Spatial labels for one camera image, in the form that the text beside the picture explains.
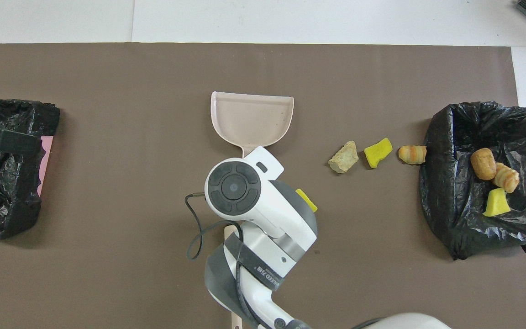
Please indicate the beige hand brush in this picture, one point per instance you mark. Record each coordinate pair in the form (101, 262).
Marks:
(228, 230)

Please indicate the beige plastic dustpan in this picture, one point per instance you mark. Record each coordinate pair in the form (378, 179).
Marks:
(251, 119)

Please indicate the beige bread chunk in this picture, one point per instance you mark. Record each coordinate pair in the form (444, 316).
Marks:
(344, 157)

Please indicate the golden mini croissant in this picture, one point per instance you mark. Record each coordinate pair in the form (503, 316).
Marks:
(506, 177)
(412, 155)

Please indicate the brown bread roll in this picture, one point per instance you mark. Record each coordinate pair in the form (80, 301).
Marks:
(483, 163)

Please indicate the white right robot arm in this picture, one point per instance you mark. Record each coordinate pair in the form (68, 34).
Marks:
(254, 214)

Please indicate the pink plastic bin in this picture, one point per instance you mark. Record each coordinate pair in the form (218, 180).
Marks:
(46, 164)

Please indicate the brown table mat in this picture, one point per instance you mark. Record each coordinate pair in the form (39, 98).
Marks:
(107, 68)

